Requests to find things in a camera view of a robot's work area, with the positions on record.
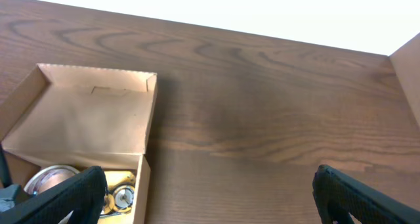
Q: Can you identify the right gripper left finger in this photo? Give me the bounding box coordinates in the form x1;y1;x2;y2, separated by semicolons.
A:
1;166;107;224

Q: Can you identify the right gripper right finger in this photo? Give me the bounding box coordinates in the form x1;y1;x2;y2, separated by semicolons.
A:
312;165;419;224

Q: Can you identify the large white tape roll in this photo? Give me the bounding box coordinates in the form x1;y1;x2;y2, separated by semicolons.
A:
24;165;79;195

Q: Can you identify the cardboard box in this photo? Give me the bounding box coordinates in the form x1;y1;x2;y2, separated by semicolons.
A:
1;64;157;223

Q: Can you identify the yellow sticky note pad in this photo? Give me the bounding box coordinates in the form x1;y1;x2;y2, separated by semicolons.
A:
98;171;136;224

